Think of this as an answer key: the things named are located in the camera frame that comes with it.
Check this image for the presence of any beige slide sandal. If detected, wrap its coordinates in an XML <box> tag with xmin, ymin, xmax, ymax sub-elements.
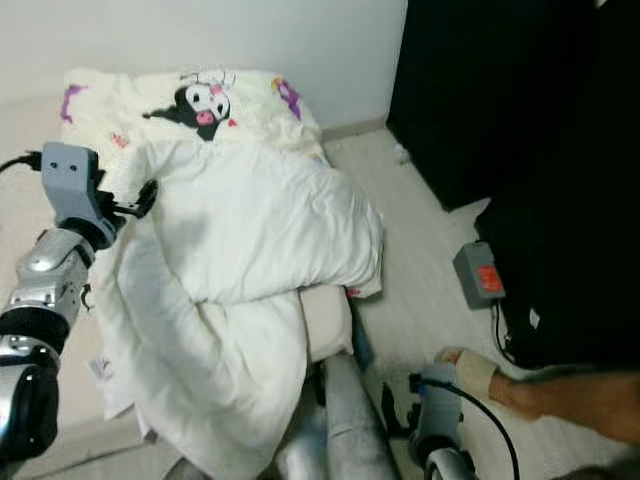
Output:
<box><xmin>435</xmin><ymin>347</ymin><xmax>501</xmax><ymax>393</ymax></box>

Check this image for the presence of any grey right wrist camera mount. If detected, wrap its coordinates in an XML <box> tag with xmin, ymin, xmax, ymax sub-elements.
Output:
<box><xmin>410</xmin><ymin>362</ymin><xmax>466</xmax><ymax>463</ymax></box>

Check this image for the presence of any black low cabinet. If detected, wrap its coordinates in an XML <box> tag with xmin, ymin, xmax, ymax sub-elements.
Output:
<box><xmin>475</xmin><ymin>190</ymin><xmax>640</xmax><ymax>371</ymax></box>

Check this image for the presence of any grey power box red switch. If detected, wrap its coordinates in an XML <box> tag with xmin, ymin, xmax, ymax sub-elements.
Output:
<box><xmin>452</xmin><ymin>240</ymin><xmax>506</xmax><ymax>309</ymax></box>

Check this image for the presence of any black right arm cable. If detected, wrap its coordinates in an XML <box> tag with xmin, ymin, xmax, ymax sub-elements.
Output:
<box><xmin>407</xmin><ymin>372</ymin><xmax>521</xmax><ymax>480</ymax></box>

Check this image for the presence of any person's bare leg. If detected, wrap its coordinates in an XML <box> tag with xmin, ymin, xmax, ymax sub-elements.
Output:
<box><xmin>495</xmin><ymin>365</ymin><xmax>640</xmax><ymax>446</ymax></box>

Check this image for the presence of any grey right robot leg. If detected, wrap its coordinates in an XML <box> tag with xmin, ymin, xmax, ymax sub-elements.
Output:
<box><xmin>320</xmin><ymin>352</ymin><xmax>401</xmax><ymax>480</ymax></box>

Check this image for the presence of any dark teal bed frame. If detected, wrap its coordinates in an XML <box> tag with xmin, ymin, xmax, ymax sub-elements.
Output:
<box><xmin>350</xmin><ymin>310</ymin><xmax>369</xmax><ymax>363</ymax></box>

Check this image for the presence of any black power box cable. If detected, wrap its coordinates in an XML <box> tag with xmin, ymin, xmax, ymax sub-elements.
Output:
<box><xmin>490</xmin><ymin>300</ymin><xmax>531</xmax><ymax>366</ymax></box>

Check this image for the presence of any black wardrobe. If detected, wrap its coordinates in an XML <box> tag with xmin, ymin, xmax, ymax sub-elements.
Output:
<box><xmin>385</xmin><ymin>0</ymin><xmax>640</xmax><ymax>211</ymax></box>

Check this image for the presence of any cream Kuromi print comforter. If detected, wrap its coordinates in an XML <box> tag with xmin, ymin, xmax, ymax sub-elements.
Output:
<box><xmin>57</xmin><ymin>68</ymin><xmax>386</xmax><ymax>480</ymax></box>

